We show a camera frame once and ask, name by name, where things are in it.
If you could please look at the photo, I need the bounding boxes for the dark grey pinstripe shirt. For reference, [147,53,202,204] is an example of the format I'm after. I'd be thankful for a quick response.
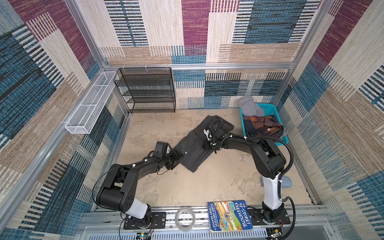
[174,116,234,173]

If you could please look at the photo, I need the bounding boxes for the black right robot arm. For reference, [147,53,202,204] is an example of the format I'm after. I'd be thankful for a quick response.
[203,122,287,224]

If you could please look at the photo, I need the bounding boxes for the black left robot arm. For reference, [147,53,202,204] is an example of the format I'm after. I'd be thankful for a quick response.
[95,142,183,220]

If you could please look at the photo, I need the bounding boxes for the light grey shirt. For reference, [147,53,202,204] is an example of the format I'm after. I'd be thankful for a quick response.
[238,96,265,117]

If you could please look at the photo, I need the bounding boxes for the plaid red brown shirt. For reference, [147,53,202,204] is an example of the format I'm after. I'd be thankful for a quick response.
[244,116,284,138]

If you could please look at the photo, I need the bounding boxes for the teal plastic laundry basket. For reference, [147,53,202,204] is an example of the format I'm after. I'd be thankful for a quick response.
[240,102,289,144]

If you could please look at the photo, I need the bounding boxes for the clear tape roll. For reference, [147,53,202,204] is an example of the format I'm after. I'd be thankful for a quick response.
[175,207,196,232]

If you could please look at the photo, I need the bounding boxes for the treehouse paperback book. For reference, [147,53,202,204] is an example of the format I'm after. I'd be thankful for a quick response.
[207,200,253,233]

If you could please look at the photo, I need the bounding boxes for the blue oval case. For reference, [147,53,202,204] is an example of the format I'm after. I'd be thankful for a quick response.
[282,176,293,188]

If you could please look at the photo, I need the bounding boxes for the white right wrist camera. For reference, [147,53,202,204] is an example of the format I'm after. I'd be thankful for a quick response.
[203,129,213,141]

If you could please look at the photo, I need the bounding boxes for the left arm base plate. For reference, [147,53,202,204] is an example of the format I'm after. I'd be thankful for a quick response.
[123,212,167,230]

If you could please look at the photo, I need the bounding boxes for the black wire shelf rack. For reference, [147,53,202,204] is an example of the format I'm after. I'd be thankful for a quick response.
[115,67,176,114]

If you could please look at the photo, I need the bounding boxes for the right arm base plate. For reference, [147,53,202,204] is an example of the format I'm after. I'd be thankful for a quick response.
[247,207,291,226]

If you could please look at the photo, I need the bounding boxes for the black corrugated cable hose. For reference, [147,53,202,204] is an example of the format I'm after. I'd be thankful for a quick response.
[209,120,296,240]

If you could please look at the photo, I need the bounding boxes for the white wire mesh tray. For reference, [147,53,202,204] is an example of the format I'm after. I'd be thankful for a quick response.
[65,72,117,135]

